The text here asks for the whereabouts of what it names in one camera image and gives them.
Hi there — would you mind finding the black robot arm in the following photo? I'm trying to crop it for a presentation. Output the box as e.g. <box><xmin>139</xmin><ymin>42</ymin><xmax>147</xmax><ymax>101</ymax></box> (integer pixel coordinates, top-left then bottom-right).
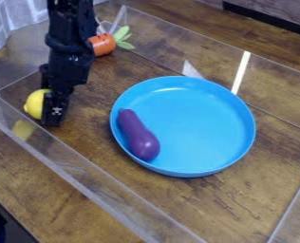
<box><xmin>39</xmin><ymin>0</ymin><xmax>98</xmax><ymax>126</ymax></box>

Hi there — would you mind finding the blue round plastic tray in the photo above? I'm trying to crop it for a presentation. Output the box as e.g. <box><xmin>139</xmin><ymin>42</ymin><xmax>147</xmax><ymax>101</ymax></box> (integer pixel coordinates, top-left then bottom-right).
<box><xmin>110</xmin><ymin>76</ymin><xmax>257</xmax><ymax>178</ymax></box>

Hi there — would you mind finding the purple toy eggplant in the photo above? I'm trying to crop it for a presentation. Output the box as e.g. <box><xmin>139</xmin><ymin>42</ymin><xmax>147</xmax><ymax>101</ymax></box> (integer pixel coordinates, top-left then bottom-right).
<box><xmin>117</xmin><ymin>109</ymin><xmax>161</xmax><ymax>161</ymax></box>

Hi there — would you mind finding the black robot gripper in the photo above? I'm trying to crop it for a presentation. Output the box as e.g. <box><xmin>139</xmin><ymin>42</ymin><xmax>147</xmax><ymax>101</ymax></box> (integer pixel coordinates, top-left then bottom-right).
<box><xmin>38</xmin><ymin>48</ymin><xmax>94</xmax><ymax>126</ymax></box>

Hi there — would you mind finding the white grid curtain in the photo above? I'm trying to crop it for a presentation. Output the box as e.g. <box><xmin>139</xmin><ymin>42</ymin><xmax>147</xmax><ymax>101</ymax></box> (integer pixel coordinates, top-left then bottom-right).
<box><xmin>0</xmin><ymin>0</ymin><xmax>47</xmax><ymax>48</ymax></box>

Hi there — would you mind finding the orange toy carrot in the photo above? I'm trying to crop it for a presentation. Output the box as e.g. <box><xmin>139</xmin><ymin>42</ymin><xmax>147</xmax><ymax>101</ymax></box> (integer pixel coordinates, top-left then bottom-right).
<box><xmin>89</xmin><ymin>26</ymin><xmax>135</xmax><ymax>57</ymax></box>

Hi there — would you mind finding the yellow toy lemon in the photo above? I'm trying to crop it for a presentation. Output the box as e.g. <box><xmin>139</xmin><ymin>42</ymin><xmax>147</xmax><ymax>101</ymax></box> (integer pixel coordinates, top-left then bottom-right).
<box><xmin>23</xmin><ymin>89</ymin><xmax>50</xmax><ymax>120</ymax></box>

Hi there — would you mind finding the clear acrylic enclosure wall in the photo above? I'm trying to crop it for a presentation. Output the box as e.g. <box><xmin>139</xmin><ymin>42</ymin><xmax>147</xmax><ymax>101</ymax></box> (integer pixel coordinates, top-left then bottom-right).
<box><xmin>0</xmin><ymin>0</ymin><xmax>300</xmax><ymax>243</ymax></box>

